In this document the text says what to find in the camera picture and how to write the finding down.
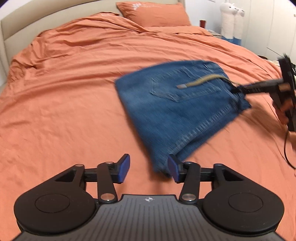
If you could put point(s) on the orange pillow with embroidery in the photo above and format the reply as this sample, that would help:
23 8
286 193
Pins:
148 14

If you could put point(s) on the white right nightstand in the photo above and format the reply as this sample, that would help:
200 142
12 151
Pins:
215 34

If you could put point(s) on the olive fabric belt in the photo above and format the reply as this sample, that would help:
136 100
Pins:
204 79

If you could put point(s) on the person's right hand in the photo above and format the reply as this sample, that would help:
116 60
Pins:
281 110

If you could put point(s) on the orange duvet cover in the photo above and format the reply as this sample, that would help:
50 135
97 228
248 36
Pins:
60 108

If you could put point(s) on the blue denim jeans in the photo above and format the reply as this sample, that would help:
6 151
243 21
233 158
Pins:
176 121

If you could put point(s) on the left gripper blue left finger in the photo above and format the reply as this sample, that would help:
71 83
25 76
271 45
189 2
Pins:
123 167

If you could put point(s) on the white alpaca plush toy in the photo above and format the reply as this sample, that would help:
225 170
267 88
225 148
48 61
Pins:
228 12

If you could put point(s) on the red cup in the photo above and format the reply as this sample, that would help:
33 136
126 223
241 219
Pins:
203 23

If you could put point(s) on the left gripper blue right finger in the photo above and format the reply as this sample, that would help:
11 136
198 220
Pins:
176 168

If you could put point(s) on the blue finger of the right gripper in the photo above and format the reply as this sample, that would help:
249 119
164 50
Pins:
269 86

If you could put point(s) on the beige upholstered headboard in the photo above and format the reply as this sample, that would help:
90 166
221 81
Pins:
20 27

